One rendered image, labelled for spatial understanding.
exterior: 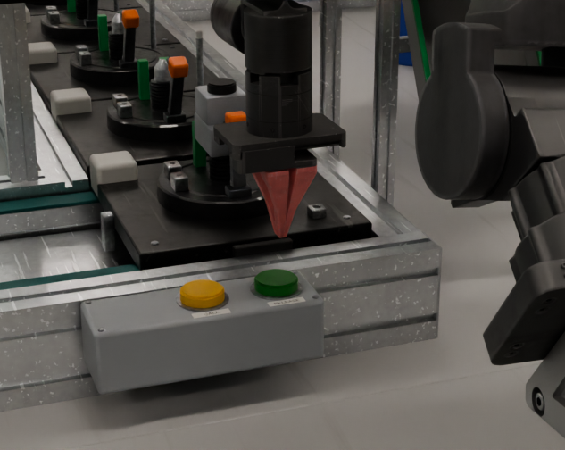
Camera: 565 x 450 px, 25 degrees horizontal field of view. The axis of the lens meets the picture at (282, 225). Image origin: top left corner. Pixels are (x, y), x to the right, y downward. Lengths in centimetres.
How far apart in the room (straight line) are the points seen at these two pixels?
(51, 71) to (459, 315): 74
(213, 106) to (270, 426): 34
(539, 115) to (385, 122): 76
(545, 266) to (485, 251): 90
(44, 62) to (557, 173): 129
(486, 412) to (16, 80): 61
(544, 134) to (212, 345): 53
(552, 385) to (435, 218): 93
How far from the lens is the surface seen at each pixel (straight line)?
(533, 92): 72
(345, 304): 127
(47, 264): 137
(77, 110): 166
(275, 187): 111
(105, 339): 112
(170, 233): 129
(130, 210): 135
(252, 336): 116
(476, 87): 71
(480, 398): 123
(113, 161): 143
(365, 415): 119
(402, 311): 129
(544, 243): 67
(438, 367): 127
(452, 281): 145
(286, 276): 119
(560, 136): 70
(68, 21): 204
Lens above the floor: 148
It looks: 23 degrees down
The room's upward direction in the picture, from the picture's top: straight up
